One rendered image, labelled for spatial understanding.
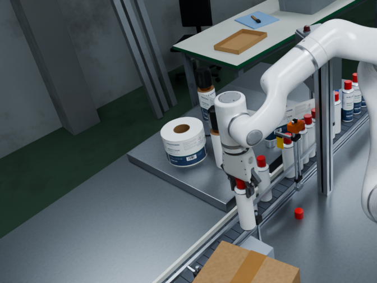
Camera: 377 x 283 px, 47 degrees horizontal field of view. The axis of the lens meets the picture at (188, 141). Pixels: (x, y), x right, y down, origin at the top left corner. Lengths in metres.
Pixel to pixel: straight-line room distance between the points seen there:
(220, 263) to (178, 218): 0.61
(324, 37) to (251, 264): 0.64
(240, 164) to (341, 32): 0.45
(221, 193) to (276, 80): 0.77
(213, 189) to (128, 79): 3.12
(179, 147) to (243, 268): 0.85
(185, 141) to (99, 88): 2.83
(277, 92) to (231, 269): 0.49
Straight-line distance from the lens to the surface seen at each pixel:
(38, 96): 4.42
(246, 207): 1.35
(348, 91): 2.09
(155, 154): 2.13
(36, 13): 3.97
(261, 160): 1.62
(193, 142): 1.94
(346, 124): 2.16
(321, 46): 1.23
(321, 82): 1.56
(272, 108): 1.11
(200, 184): 1.88
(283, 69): 1.19
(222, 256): 1.27
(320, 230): 1.71
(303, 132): 1.82
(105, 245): 1.83
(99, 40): 4.56
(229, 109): 1.12
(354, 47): 1.25
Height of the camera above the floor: 2.07
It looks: 33 degrees down
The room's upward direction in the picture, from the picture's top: 13 degrees counter-clockwise
